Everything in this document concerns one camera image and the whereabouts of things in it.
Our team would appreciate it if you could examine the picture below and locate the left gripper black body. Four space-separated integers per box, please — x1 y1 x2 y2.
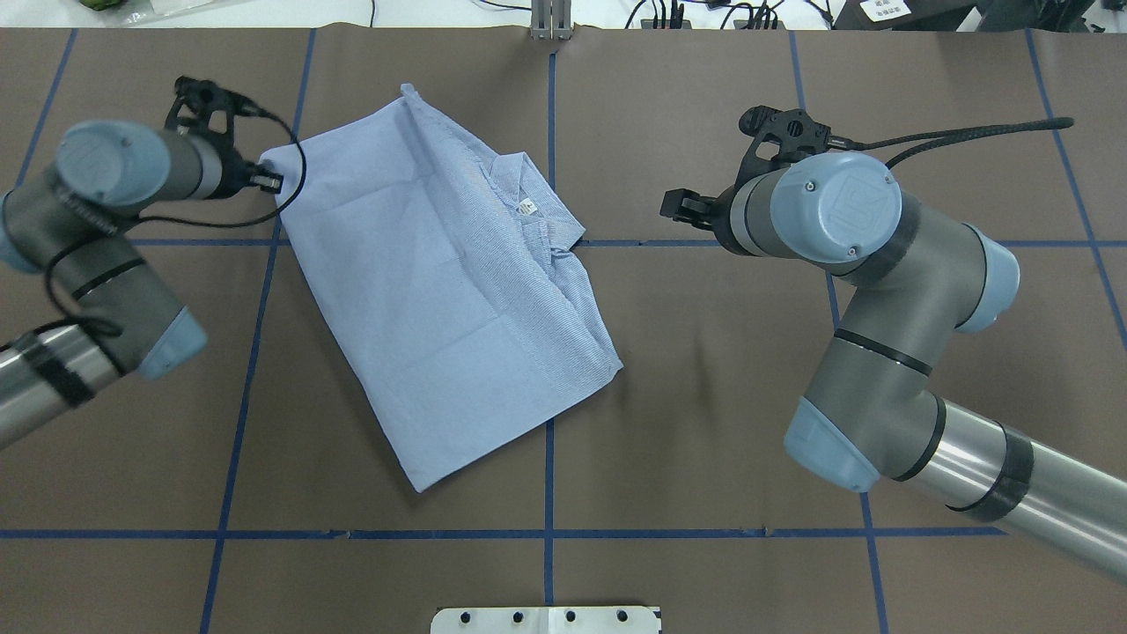
210 141 258 200

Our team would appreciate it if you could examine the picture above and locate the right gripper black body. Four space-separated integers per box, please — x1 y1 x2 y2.
700 186 749 256

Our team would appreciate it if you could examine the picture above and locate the blue striped button shirt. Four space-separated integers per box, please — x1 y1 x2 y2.
261 84 623 492

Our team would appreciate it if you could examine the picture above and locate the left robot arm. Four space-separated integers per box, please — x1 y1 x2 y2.
1 120 284 448

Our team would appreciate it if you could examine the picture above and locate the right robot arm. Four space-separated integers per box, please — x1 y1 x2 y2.
660 151 1126 582

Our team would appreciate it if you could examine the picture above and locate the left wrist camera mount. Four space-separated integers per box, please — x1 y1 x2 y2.
165 75 266 140

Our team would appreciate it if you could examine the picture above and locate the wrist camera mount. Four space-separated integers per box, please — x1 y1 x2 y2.
165 75 266 140
737 105 857 181

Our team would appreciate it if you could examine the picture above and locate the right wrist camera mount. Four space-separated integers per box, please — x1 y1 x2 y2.
737 105 857 181

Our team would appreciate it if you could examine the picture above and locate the aluminium frame post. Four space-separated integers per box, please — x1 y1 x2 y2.
530 0 574 41

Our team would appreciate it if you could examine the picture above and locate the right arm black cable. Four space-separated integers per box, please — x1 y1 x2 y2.
845 117 1075 170

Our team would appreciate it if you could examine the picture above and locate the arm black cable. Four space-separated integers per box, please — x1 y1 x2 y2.
845 117 1075 170
44 97 307 340

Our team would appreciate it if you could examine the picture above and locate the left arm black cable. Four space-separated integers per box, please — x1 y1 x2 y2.
44 97 307 340

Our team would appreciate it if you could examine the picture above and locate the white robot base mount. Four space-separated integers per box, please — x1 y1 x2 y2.
431 605 664 633

